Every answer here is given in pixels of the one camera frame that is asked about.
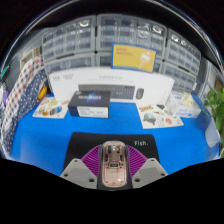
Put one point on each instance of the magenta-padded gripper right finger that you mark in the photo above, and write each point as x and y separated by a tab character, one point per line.
136	163

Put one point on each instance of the black mouse pad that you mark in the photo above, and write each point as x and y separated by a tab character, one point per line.
80	143

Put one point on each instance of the small sticker sheet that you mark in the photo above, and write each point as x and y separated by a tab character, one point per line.
50	108

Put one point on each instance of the small black box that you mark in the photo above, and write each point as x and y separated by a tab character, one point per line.
88	101

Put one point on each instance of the transparent pink computer mouse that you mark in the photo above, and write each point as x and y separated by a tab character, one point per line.
113	166

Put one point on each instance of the beige slatted crate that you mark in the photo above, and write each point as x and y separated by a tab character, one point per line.
30	58

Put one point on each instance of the white keyboard box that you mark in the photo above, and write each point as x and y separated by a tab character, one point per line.
100	78

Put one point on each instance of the yellow blue box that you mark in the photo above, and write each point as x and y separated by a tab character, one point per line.
130	56

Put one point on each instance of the large sticker sheet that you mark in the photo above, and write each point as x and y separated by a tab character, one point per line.
160	116

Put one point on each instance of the green plant in white pot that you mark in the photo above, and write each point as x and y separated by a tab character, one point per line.
215	100

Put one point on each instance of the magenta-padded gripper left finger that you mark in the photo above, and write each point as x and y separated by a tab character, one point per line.
88	163

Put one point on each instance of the patterned checkered cloth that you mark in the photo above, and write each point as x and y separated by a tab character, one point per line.
23	90

